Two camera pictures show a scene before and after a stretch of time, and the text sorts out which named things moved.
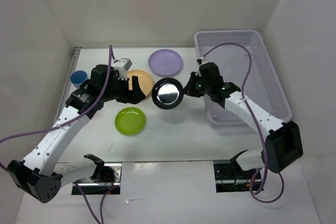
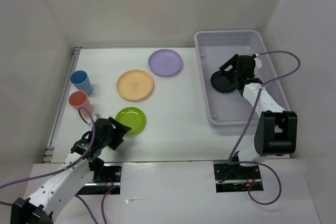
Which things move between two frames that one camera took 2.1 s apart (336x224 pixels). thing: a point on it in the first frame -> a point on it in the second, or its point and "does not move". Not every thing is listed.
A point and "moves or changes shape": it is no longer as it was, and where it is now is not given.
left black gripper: x=134 y=96 -> x=119 y=130
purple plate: x=166 y=62 does not move
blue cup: x=77 y=77 does not move
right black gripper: x=189 y=89 -> x=233 y=61
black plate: x=167 y=93 moves or changes shape
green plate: x=130 y=121 does not move
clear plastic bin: x=262 y=86 does not move
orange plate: x=145 y=81 does not move
